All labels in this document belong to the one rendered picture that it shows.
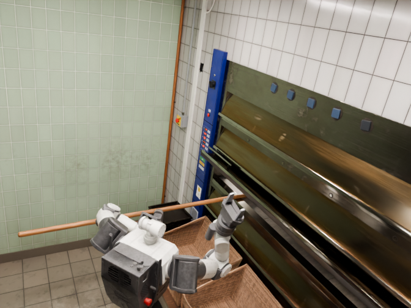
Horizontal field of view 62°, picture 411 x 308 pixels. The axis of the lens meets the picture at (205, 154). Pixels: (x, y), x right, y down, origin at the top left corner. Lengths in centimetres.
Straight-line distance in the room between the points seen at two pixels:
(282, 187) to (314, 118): 46
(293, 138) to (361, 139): 44
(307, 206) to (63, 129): 214
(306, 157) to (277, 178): 28
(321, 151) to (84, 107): 206
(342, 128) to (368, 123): 14
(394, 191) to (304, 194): 51
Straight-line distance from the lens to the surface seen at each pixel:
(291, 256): 211
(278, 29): 209
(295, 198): 197
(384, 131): 159
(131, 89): 317
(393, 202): 160
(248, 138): 227
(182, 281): 153
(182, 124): 305
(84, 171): 336
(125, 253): 156
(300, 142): 192
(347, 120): 170
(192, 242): 295
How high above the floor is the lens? 241
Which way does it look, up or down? 23 degrees down
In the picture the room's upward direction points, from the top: 9 degrees clockwise
